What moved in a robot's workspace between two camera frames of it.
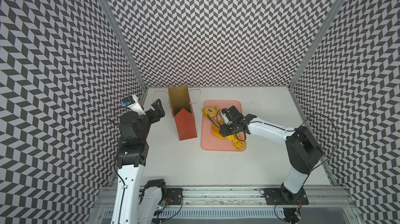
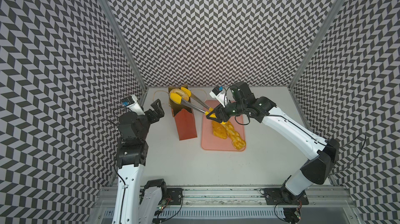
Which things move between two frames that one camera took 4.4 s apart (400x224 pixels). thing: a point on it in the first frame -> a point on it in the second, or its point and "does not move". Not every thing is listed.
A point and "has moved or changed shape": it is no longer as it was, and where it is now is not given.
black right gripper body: x=228 y=129 -> x=232 y=108
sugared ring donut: x=211 y=111 has moved or changed shape
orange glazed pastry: x=215 y=130 does not move
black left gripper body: x=152 y=117 does not move
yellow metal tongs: x=204 y=111 has moved or changed shape
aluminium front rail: x=326 y=206 does not move
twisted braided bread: x=239 y=142 does not move
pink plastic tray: x=209 y=142 does not move
